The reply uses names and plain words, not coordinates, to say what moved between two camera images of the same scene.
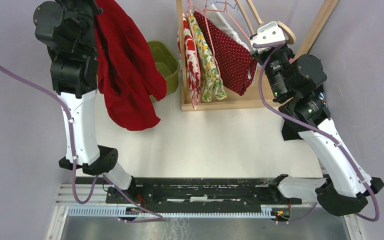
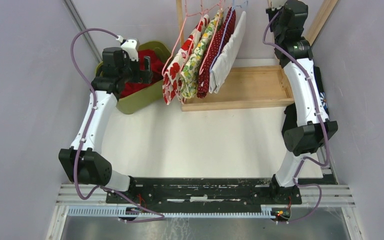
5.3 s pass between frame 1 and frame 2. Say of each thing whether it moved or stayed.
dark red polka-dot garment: moved
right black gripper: moved
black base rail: stayed
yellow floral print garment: moved
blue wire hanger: moved
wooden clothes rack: stayed
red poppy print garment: moved
